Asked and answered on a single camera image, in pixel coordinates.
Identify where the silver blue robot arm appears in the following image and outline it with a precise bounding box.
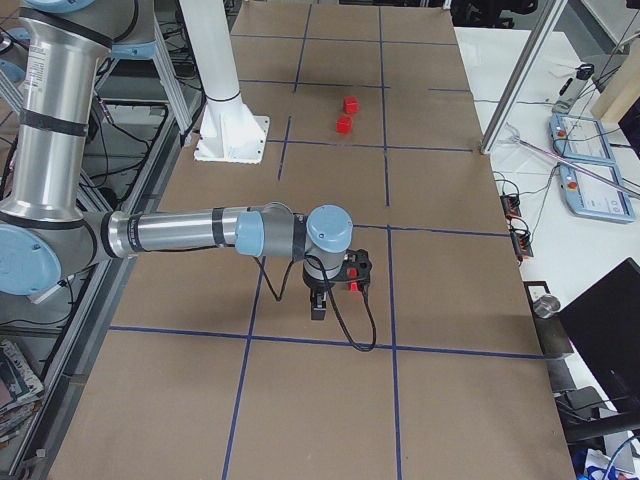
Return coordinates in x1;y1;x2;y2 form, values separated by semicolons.
1;1;372;320

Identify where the upper teach pendant tablet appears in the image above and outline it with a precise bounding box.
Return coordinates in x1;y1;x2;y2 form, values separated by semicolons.
549;113;616;165

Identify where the white pedestal column base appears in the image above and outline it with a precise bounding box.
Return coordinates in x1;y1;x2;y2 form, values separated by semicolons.
180;0;270;164

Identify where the aluminium frame post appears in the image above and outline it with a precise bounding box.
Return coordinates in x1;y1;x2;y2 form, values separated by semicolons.
480;0;568;154

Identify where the small metal cup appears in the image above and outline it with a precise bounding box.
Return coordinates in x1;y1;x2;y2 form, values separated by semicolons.
532;293;561;319

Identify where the teach pendant tablet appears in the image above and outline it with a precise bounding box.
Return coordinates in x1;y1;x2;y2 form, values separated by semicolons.
549;113;616;165
559;164;636;223

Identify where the black monitor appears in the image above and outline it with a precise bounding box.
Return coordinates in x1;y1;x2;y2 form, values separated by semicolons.
559;258;639;412

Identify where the lower teach pendant tablet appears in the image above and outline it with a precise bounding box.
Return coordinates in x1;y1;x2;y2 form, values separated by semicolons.
559;164;636;223

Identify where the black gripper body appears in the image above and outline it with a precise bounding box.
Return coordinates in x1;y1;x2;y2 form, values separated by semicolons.
303;249;372;295

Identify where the stack of magazines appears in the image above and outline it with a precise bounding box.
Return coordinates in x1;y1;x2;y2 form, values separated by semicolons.
1;338;44;447

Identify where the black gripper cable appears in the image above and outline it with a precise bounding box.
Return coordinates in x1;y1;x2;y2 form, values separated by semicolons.
258;254;379;353

